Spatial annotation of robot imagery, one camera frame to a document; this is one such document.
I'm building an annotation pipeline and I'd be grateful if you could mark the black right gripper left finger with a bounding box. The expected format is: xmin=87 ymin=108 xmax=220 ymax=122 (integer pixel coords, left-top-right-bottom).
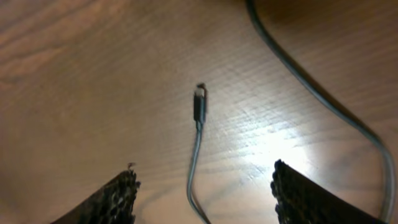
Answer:
xmin=52 ymin=162 xmax=141 ymax=224

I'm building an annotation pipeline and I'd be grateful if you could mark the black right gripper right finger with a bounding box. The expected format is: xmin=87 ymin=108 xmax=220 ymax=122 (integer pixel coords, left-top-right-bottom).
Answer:
xmin=271 ymin=160 xmax=386 ymax=224

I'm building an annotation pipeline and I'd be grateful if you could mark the black usb charging cable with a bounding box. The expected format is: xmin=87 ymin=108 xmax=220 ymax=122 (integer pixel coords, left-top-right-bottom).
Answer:
xmin=185 ymin=0 xmax=397 ymax=224

